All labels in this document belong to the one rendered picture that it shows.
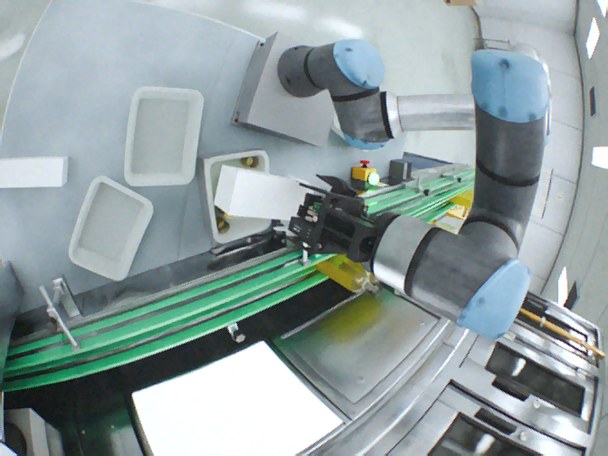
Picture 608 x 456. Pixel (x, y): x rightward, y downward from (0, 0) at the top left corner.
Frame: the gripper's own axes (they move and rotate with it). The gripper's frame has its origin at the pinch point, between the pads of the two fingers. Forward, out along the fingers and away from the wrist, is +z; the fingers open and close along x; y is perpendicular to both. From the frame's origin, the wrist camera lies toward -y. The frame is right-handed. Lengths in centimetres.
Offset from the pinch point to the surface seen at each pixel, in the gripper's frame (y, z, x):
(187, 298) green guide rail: 9.8, 18.1, 29.5
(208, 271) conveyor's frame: 3.1, 22.9, 25.0
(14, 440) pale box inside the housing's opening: 76, -3, 66
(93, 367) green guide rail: 37, 13, 47
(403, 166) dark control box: -78, 27, -20
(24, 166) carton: 55, 28, 4
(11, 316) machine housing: 62, 20, 38
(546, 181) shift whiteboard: -589, -74, -163
